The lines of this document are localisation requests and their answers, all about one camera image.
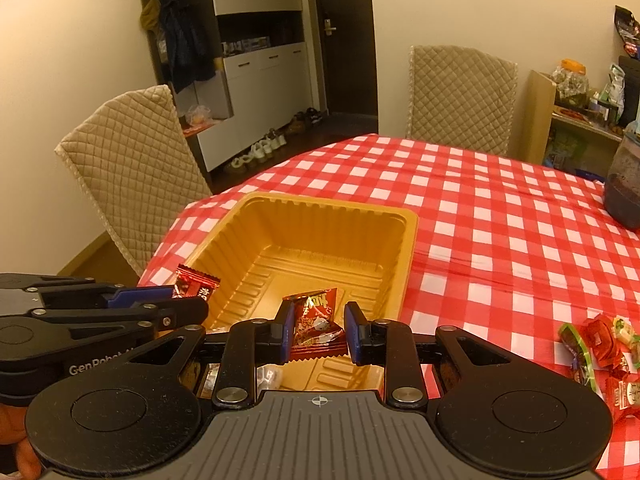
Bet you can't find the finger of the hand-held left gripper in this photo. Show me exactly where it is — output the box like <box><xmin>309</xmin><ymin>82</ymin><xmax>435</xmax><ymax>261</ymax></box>
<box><xmin>0</xmin><ymin>272</ymin><xmax>176</xmax><ymax>317</ymax></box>
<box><xmin>30</xmin><ymin>298</ymin><xmax>209</xmax><ymax>334</ymax></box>

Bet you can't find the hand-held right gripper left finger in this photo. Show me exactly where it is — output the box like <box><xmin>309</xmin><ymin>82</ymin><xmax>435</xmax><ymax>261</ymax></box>
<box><xmin>127</xmin><ymin>302</ymin><xmax>298</xmax><ymax>408</ymax></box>

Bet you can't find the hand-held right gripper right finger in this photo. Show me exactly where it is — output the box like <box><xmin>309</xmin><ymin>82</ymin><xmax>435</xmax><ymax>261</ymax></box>
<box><xmin>344</xmin><ymin>301</ymin><xmax>511</xmax><ymax>408</ymax></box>

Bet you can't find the red triangular snack packet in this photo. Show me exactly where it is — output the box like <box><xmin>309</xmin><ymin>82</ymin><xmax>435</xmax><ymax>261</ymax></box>
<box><xmin>282</xmin><ymin>287</ymin><xmax>349</xmax><ymax>363</ymax></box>

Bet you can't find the dark red candy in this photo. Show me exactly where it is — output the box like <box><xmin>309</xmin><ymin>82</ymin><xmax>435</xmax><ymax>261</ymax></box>
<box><xmin>172</xmin><ymin>264</ymin><xmax>221</xmax><ymax>302</ymax></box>

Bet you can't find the yellow plastic tray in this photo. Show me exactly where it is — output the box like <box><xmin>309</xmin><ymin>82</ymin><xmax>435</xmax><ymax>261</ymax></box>
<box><xmin>177</xmin><ymin>191</ymin><xmax>420</xmax><ymax>396</ymax></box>

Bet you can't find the pile of snacks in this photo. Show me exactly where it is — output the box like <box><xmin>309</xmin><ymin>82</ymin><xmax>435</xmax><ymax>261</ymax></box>
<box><xmin>557</xmin><ymin>312</ymin><xmax>640</xmax><ymax>412</ymax></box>

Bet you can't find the person's left hand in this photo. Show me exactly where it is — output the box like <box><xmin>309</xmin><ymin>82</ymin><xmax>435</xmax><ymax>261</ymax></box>
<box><xmin>0</xmin><ymin>402</ymin><xmax>44</xmax><ymax>479</ymax></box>

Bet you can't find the beige quilted chair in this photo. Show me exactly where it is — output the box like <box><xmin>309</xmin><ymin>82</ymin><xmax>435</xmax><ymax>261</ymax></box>
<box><xmin>55</xmin><ymin>85</ymin><xmax>213</xmax><ymax>277</ymax></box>
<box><xmin>406</xmin><ymin>45</ymin><xmax>518</xmax><ymax>157</ymax></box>

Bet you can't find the red checkered tablecloth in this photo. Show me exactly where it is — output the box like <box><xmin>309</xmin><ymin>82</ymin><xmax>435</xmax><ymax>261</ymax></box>
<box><xmin>137</xmin><ymin>132</ymin><xmax>640</xmax><ymax>480</ymax></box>

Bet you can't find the row of shoes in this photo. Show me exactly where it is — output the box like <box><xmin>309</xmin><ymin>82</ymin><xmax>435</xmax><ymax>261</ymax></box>
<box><xmin>224</xmin><ymin>107</ymin><xmax>323</xmax><ymax>174</ymax></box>

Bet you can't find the plastic bag of oranges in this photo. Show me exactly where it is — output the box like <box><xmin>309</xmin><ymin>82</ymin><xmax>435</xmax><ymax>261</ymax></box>
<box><xmin>185</xmin><ymin>105</ymin><xmax>217</xmax><ymax>129</ymax></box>

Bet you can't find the white shoe cabinet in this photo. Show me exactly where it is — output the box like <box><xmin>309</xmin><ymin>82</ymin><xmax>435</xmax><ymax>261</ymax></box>
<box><xmin>137</xmin><ymin>0</ymin><xmax>321</xmax><ymax>173</ymax></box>

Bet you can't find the dark blue hanging jacket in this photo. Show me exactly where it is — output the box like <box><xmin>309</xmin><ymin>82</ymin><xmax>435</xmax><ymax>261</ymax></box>
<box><xmin>159</xmin><ymin>0</ymin><xmax>217</xmax><ymax>93</ymax></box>

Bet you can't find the green printed box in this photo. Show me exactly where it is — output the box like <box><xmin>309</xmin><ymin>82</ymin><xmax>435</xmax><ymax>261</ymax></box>
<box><xmin>542</xmin><ymin>125</ymin><xmax>589</xmax><ymax>169</ymax></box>

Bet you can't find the olive hanging hat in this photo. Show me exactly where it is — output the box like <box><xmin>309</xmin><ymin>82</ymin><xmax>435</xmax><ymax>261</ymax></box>
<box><xmin>139</xmin><ymin>0</ymin><xmax>162</xmax><ymax>34</ymax></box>

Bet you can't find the dark wooden door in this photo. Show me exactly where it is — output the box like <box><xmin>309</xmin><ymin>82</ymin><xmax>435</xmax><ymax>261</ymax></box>
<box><xmin>310</xmin><ymin>0</ymin><xmax>379</xmax><ymax>118</ymax></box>

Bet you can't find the wooden shelf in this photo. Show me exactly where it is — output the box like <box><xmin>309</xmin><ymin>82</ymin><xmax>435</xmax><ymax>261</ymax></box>
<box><xmin>522</xmin><ymin>70</ymin><xmax>640</xmax><ymax>182</ymax></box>

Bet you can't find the large dark glass jar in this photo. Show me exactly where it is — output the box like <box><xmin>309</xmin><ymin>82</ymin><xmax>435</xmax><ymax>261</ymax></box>
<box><xmin>602</xmin><ymin>122</ymin><xmax>640</xmax><ymax>231</ymax></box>

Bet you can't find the orange lid plastic jar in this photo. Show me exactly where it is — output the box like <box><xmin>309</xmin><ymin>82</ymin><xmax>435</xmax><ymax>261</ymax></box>
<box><xmin>552</xmin><ymin>59</ymin><xmax>591</xmax><ymax>109</ymax></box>

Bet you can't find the green white bag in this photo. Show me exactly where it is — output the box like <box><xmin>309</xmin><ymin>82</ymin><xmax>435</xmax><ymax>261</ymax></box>
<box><xmin>597</xmin><ymin>62</ymin><xmax>627</xmax><ymax>124</ymax></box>

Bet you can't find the black box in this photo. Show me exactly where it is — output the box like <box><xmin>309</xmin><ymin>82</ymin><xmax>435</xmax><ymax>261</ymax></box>
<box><xmin>619</xmin><ymin>55</ymin><xmax>640</xmax><ymax>127</ymax></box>

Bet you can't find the dark snack bag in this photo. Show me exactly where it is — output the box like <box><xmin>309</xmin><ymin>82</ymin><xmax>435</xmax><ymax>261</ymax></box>
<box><xmin>614</xmin><ymin>5</ymin><xmax>640</xmax><ymax>59</ymax></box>

